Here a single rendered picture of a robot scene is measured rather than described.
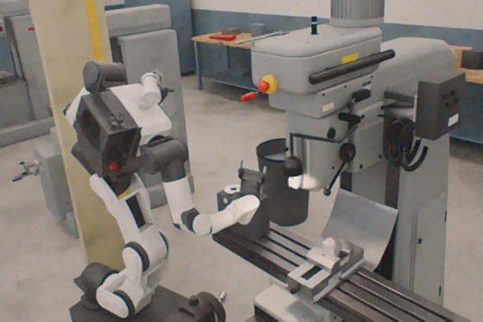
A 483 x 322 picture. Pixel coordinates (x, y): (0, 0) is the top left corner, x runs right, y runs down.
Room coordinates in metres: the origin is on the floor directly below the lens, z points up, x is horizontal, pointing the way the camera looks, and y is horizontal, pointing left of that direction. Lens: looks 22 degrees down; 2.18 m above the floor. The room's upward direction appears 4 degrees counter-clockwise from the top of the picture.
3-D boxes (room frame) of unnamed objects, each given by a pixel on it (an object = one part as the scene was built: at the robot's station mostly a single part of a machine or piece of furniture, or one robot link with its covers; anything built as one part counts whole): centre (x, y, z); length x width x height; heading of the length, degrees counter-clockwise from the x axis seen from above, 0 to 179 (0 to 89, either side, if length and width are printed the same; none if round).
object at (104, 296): (1.91, 0.60, 0.68); 0.21 x 0.20 x 0.13; 53
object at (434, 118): (1.64, -0.73, 1.62); 0.20 x 0.09 x 0.21; 131
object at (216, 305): (1.96, 0.22, 0.50); 0.20 x 0.05 x 0.20; 53
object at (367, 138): (1.83, -0.43, 1.47); 0.24 x 0.19 x 0.26; 41
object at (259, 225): (2.01, 0.01, 1.03); 0.22 x 0.12 x 0.20; 47
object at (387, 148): (1.72, -0.61, 1.45); 0.18 x 0.16 x 0.21; 131
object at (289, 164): (1.55, -0.18, 1.46); 0.07 x 0.07 x 0.06
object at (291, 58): (1.71, -0.29, 1.81); 0.47 x 0.26 x 0.16; 131
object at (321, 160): (1.70, -0.29, 1.47); 0.21 x 0.19 x 0.32; 41
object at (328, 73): (1.61, -0.40, 1.79); 0.45 x 0.04 x 0.04; 131
